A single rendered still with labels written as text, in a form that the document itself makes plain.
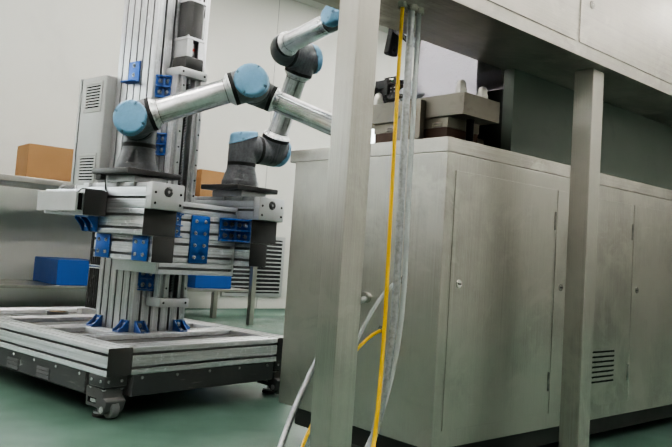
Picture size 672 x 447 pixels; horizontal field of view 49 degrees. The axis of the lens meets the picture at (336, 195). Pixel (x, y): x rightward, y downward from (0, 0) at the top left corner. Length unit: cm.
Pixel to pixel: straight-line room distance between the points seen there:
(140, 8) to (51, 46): 251
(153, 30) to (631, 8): 173
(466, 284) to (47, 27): 419
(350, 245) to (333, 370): 24
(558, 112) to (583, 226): 41
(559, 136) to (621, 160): 39
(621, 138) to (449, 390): 116
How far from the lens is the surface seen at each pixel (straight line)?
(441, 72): 235
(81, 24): 572
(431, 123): 208
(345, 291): 143
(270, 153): 305
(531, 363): 227
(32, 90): 550
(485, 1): 176
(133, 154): 267
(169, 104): 256
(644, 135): 287
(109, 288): 305
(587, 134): 217
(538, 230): 226
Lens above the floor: 58
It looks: 4 degrees up
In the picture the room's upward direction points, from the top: 4 degrees clockwise
